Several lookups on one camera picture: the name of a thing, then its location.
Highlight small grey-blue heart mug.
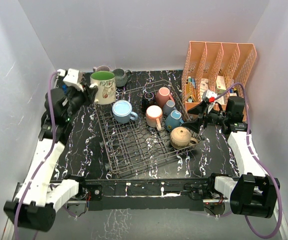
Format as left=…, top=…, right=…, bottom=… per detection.
left=162, top=100, right=176, bottom=117

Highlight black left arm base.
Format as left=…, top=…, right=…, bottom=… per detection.
left=72, top=180, right=103, bottom=202

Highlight dark grey-green mug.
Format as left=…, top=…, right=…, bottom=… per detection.
left=112, top=68, right=132, bottom=88

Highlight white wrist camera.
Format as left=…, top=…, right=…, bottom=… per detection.
left=57, top=68, right=84, bottom=92
left=202, top=89, right=217, bottom=113

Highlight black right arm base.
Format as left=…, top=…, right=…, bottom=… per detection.
left=184, top=173, right=228, bottom=204

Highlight blue stapler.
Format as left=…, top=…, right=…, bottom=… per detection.
left=62, top=85, right=67, bottom=92

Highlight orange plastic file organizer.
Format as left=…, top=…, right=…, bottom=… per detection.
left=181, top=41, right=257, bottom=111

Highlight aluminium frame rail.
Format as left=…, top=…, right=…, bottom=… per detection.
left=1, top=180, right=288, bottom=240

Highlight teal floral mug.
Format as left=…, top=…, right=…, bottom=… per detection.
left=165, top=110, right=184, bottom=132

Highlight cream scalloped mug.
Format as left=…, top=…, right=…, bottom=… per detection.
left=141, top=92, right=156, bottom=113

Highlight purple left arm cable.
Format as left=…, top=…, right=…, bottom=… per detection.
left=13, top=71, right=89, bottom=240

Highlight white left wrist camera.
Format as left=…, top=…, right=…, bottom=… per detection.
left=57, top=68, right=84, bottom=92

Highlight tan brown mug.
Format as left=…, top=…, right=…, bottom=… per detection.
left=170, top=126, right=199, bottom=150

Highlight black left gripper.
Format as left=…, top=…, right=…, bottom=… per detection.
left=62, top=81, right=97, bottom=121

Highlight white mug green inside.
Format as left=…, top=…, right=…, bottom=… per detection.
left=90, top=71, right=116, bottom=105

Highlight peach pink speckled mug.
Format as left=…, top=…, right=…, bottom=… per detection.
left=146, top=105, right=163, bottom=131

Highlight lilac mug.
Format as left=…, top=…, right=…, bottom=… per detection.
left=93, top=65, right=111, bottom=73

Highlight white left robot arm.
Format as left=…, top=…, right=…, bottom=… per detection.
left=3, top=84, right=98, bottom=232

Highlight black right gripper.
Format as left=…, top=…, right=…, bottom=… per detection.
left=182, top=100, right=229, bottom=133

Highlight light blue mug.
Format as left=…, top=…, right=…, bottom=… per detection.
left=112, top=100, right=138, bottom=124

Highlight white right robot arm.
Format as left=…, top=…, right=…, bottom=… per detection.
left=184, top=96, right=280, bottom=218

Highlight grey wire dish rack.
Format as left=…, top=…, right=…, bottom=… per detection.
left=95, top=80, right=200, bottom=178

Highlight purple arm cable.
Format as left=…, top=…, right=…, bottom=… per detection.
left=13, top=71, right=89, bottom=240
left=216, top=82, right=283, bottom=238

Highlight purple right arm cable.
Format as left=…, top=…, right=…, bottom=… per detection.
left=216, top=82, right=283, bottom=238

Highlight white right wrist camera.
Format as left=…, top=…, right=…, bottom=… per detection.
left=202, top=89, right=217, bottom=113

